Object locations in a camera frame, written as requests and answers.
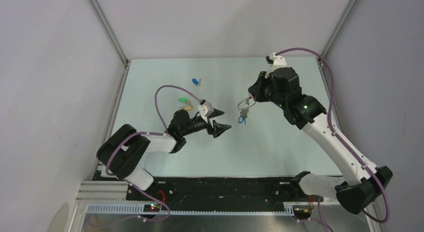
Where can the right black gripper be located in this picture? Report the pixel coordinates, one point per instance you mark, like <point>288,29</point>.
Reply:
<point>256,89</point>

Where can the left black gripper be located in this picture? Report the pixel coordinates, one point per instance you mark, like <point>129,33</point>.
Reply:
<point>218,129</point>

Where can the metal wire keyring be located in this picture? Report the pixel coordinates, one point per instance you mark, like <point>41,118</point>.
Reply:
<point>246,103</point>

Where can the blue tagged brass key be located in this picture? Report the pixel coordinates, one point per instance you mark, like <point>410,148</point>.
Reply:
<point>242,119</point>

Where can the bunch of silver keys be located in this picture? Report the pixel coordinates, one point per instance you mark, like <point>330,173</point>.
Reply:
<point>244,113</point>

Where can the green tagged key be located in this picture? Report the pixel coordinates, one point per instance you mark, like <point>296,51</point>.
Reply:
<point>183,100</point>

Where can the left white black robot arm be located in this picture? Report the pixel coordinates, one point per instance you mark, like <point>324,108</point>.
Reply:
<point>123,151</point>

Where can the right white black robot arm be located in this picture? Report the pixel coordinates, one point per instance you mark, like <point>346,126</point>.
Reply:
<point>362,181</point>

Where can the blue capped key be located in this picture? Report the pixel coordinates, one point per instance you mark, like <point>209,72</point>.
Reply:
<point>196,82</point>

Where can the left electronics board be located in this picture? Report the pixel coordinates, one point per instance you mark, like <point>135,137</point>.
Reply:
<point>151,208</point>

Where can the electronics board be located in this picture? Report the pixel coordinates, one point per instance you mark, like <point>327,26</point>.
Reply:
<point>302,213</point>
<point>151,208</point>

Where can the right electronics board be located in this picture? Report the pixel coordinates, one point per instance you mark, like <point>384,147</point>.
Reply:
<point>302,213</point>

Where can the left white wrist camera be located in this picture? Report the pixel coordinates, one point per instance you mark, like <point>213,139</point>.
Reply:
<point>205,109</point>

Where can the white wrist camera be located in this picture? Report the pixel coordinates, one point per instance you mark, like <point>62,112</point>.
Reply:
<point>276,62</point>
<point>205,109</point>

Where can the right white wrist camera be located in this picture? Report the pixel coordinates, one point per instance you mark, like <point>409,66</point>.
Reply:
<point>276,62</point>

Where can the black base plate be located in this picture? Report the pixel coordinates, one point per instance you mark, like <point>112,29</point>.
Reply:
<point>227,193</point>

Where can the grey slotted cable duct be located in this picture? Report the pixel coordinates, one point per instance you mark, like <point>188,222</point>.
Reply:
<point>141,209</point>

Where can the right aluminium frame post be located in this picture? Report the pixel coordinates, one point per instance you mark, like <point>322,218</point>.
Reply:
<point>340,26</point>

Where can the aluminium frame post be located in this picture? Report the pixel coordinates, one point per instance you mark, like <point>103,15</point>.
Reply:
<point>103,21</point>
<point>340,26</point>

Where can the left aluminium frame post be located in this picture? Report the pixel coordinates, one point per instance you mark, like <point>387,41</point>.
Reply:
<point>103,21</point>

